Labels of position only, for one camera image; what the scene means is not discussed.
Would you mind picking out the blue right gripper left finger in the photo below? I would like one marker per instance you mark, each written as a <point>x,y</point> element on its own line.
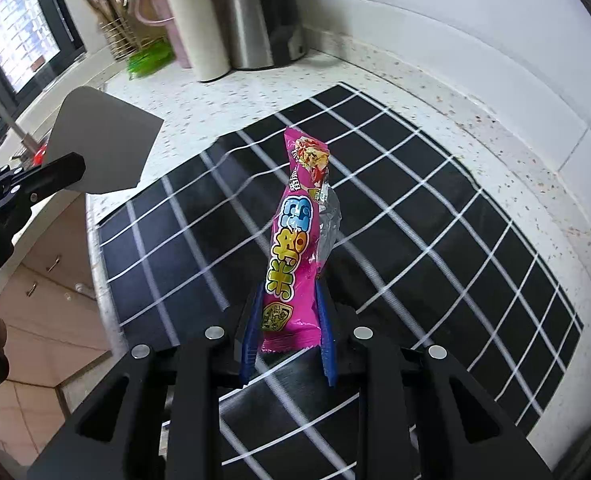
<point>250,333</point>

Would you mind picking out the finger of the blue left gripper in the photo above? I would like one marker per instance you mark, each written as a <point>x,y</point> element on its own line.
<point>45,180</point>

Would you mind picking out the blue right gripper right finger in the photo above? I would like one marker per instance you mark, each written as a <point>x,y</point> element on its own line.
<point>328,350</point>

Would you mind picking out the pink snack wrapper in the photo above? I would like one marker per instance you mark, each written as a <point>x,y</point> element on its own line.
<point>304,230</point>

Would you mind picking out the brown cardboard piece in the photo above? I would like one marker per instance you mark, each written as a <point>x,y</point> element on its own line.
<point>113,137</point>

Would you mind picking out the red bowl in sink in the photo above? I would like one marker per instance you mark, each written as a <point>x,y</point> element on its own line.
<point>39,156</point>

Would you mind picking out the chrome faucet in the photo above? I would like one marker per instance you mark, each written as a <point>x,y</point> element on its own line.
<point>29,143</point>

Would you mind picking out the black white checkered mat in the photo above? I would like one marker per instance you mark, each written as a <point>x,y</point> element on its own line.
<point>423,253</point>

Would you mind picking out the green drip tray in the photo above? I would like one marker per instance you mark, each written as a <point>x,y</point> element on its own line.
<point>150,58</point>

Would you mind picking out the white tumbler bottle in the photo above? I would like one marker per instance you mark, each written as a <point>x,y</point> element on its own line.
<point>197,23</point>

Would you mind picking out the stainless steel electric kettle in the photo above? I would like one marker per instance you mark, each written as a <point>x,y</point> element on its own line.
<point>264,34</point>

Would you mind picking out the wire utensil rack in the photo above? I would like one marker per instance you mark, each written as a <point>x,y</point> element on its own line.
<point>124,32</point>

